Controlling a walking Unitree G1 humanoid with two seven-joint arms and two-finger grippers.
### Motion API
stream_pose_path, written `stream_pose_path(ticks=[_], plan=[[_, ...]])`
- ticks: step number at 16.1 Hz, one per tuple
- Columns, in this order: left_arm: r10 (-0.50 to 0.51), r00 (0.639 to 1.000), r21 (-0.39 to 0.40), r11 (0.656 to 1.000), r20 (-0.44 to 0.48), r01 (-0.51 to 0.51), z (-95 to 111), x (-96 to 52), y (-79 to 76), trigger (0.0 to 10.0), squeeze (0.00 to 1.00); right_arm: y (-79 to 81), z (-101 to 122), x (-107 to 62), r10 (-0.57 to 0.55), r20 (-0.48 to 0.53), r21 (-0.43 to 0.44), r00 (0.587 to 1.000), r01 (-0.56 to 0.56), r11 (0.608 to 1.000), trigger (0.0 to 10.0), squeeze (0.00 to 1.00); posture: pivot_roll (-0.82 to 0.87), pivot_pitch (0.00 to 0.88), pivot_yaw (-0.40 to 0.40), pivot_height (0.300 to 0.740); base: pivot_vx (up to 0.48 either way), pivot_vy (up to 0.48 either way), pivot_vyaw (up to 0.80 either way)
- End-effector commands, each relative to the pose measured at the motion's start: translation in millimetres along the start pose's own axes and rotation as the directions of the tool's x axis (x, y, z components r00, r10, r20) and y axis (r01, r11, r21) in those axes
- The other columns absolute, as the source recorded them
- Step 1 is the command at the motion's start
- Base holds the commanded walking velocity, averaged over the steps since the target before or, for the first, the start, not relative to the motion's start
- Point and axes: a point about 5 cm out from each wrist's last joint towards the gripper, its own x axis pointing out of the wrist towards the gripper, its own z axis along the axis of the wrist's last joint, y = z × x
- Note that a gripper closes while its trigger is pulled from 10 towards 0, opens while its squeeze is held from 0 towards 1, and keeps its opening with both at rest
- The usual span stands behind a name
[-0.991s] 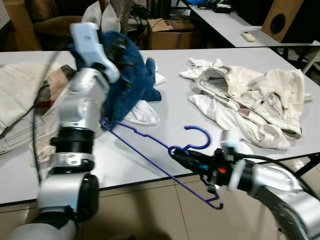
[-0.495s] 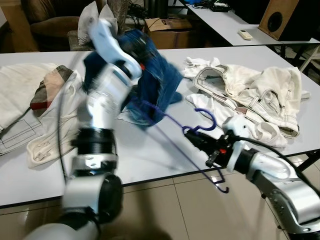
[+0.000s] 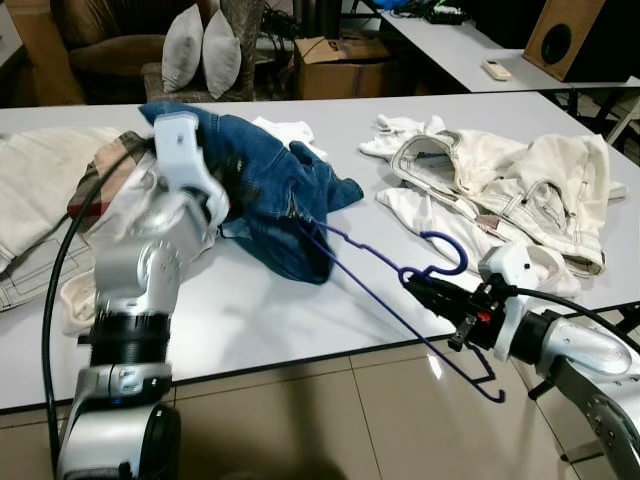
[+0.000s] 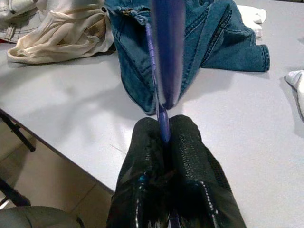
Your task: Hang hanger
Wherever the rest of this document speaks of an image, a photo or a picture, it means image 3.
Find tan plaid shirt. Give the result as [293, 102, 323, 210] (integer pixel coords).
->
[67, 129, 152, 232]

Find patterned armchair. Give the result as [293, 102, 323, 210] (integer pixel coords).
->
[139, 0, 292, 102]

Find purple plastic hanger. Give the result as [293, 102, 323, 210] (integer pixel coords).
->
[294, 214, 507, 404]

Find grey pillow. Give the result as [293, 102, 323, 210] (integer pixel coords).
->
[199, 9, 245, 100]
[159, 4, 207, 95]

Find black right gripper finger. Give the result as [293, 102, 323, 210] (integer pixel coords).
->
[404, 287, 464, 315]
[401, 274, 467, 302]

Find blue denim jacket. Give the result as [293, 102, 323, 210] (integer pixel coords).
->
[139, 99, 365, 287]

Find brown leather chair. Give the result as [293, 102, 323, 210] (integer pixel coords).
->
[49, 0, 172, 77]

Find beige knit sweater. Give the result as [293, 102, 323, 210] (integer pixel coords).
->
[0, 124, 132, 282]

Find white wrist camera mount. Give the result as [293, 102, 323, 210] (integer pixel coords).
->
[151, 109, 230, 217]
[477, 244, 532, 362]

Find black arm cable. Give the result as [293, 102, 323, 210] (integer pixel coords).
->
[40, 139, 157, 477]
[489, 286, 640, 352]

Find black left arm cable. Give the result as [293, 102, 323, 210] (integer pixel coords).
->
[40, 139, 157, 477]

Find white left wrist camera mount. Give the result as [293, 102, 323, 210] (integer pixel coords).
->
[151, 109, 230, 217]

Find brown cardboard box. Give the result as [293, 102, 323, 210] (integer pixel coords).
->
[292, 36, 394, 100]

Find wooden speaker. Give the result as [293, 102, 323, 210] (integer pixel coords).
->
[521, 0, 640, 84]

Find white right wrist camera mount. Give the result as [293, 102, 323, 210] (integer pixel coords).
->
[477, 244, 532, 362]

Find white cloth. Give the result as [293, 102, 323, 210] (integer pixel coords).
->
[249, 116, 330, 162]

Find beige denim jeans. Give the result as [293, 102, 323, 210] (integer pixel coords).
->
[384, 129, 614, 280]

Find white remote control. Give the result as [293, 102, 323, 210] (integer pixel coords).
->
[481, 59, 514, 82]

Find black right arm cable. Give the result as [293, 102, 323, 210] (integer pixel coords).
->
[489, 286, 640, 352]

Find white table black legs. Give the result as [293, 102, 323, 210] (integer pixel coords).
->
[377, 9, 640, 122]

